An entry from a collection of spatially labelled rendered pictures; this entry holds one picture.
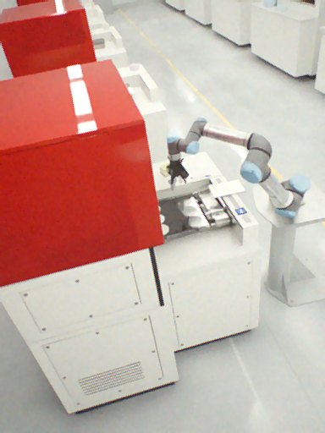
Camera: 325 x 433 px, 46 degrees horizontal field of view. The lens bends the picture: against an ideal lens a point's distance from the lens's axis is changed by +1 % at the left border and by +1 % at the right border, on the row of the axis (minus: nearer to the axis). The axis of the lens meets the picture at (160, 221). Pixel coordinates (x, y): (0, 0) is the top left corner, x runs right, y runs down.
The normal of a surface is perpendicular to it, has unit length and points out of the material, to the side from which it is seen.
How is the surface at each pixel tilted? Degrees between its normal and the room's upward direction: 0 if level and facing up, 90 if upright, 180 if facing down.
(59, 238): 90
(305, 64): 90
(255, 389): 0
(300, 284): 0
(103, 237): 90
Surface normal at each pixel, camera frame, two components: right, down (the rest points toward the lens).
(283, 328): -0.12, -0.77
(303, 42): 0.24, 0.59
